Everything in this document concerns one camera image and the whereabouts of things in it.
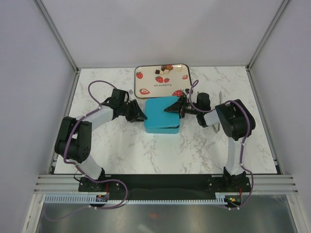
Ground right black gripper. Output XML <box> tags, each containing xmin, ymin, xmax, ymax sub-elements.
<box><xmin>164</xmin><ymin>95</ymin><xmax>201</xmax><ymax>119</ymax></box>

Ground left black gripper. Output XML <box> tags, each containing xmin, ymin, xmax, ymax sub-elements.
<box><xmin>120</xmin><ymin>100</ymin><xmax>147</xmax><ymax>123</ymax></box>

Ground teal tin lid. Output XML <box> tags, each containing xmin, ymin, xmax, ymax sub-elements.
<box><xmin>144</xmin><ymin>96</ymin><xmax>180</xmax><ymax>129</ymax></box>

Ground metal tongs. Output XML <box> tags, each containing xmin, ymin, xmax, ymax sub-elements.
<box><xmin>196</xmin><ymin>91</ymin><xmax>224</xmax><ymax>133</ymax></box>

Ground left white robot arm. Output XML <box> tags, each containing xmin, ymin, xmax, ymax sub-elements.
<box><xmin>54</xmin><ymin>88</ymin><xmax>147</xmax><ymax>191</ymax></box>

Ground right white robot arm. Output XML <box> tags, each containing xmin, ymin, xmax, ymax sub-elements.
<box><xmin>164</xmin><ymin>93</ymin><xmax>256</xmax><ymax>192</ymax></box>

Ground teal tin box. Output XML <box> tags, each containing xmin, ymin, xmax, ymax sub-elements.
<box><xmin>144</xmin><ymin>122</ymin><xmax>180</xmax><ymax>134</ymax></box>

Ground strawberry print tray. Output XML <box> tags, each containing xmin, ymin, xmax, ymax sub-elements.
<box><xmin>134</xmin><ymin>64</ymin><xmax>192</xmax><ymax>99</ymax></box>

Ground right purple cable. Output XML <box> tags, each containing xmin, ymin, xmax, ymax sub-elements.
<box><xmin>186</xmin><ymin>79</ymin><xmax>255</xmax><ymax>211</ymax></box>

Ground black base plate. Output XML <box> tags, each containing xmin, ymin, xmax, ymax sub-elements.
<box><xmin>78</xmin><ymin>174</ymin><xmax>251</xmax><ymax>200</ymax></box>

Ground white slotted cable duct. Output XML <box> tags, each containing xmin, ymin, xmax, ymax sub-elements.
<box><xmin>44</xmin><ymin>194</ymin><xmax>227</xmax><ymax>205</ymax></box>

